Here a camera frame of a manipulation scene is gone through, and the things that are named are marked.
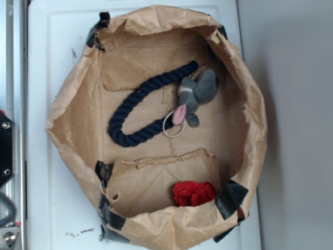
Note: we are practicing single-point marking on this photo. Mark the aluminium frame rail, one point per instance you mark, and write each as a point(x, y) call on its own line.
point(14, 59)

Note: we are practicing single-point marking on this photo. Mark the grey plush mouse toy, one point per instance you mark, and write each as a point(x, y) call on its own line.
point(191, 94)

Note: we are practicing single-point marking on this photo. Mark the red crumpled cloth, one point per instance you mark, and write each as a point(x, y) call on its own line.
point(192, 193)

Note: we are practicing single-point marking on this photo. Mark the brown paper bag bin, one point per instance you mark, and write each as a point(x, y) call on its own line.
point(131, 187)

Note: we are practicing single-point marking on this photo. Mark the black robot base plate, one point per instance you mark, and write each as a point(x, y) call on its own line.
point(7, 149)

